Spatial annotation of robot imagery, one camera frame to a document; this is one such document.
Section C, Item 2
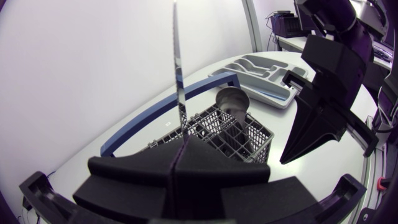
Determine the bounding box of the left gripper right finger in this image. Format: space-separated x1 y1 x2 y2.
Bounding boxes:
173 135 321 224

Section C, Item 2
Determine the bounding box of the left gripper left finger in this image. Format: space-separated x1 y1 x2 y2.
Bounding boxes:
73 136 187 224

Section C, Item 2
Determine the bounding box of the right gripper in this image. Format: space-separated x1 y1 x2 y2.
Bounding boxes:
279 58 379 165

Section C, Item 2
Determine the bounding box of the steel knife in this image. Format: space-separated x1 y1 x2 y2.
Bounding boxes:
172 0 191 144

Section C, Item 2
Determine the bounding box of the grey cutlery tray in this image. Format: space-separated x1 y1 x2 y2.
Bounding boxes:
208 54 309 110

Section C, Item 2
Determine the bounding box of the grey cutlery basket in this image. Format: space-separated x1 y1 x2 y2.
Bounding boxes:
99 72 275 164

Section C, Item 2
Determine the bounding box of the steel spoon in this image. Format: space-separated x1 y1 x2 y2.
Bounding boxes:
215 86 254 153

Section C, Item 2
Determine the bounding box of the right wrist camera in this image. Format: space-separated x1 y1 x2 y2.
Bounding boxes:
300 34 368 85

